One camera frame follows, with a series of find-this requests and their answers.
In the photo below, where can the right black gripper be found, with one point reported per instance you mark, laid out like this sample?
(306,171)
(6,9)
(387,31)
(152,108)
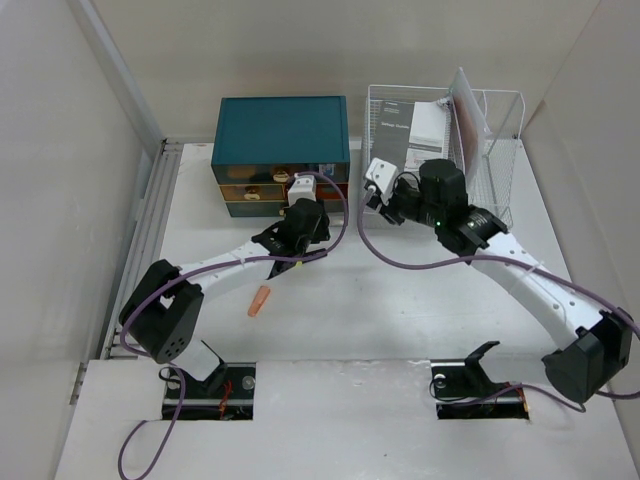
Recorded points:
(388,210)

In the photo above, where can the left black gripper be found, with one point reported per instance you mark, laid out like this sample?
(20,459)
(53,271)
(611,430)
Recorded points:
(320,235)

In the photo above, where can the orange highlighter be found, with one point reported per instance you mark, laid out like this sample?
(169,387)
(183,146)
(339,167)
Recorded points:
(259,301)

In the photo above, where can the grey setup guide booklet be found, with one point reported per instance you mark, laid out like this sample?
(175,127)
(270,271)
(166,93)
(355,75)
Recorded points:
(407,134)

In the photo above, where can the clear mesh zip pouch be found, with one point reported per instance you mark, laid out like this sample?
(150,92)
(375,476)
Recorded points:
(471,122)

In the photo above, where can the blue cleaning gel jar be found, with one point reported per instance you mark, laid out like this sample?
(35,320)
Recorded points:
(327,169)

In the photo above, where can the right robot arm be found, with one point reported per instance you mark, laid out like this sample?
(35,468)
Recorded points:
(592,337)

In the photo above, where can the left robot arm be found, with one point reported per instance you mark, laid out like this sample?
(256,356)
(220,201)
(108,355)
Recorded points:
(162,312)

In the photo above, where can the teal drawer organizer box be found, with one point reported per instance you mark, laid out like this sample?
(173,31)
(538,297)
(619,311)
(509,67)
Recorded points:
(262,142)

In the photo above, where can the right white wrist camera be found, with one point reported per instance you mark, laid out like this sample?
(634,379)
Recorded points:
(382,175)

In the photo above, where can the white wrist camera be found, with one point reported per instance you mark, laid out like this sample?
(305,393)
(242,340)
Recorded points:
(303,186)
(382,175)

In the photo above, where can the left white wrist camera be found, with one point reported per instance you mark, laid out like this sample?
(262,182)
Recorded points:
(303,186)

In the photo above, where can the white wire file rack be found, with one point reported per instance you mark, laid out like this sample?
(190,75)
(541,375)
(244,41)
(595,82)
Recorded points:
(503,111)

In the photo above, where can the aluminium frame rail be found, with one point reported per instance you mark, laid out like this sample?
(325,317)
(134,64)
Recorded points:
(151,216)

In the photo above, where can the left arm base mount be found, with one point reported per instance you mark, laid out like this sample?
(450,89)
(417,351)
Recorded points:
(220,395)

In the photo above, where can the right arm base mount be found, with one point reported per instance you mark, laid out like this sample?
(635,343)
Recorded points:
(462,390)

